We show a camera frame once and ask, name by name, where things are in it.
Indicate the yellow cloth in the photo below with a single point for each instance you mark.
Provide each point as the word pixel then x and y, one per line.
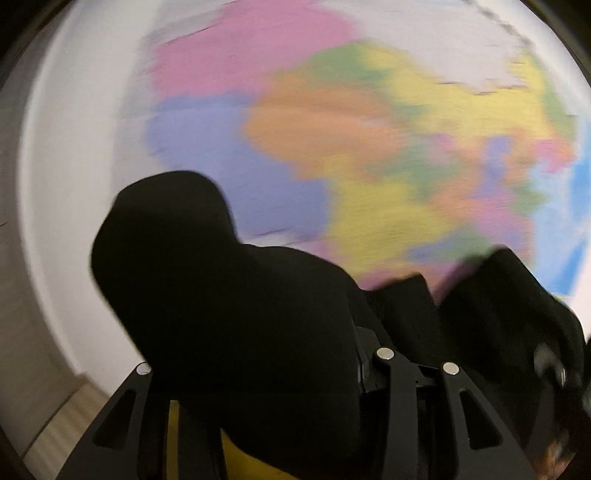
pixel 251 464

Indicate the black coat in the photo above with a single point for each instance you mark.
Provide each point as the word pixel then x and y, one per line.
pixel 231 300

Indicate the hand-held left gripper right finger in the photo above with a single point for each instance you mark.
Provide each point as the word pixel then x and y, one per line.
pixel 401 415

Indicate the person's right hand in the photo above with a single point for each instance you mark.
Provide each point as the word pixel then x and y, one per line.
pixel 554 457

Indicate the colourful wall map poster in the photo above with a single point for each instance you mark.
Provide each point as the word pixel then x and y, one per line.
pixel 369 138

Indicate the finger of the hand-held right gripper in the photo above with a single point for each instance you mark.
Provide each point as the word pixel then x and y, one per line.
pixel 551 367

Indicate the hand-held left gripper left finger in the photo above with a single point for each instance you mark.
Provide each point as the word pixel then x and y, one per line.
pixel 150 438

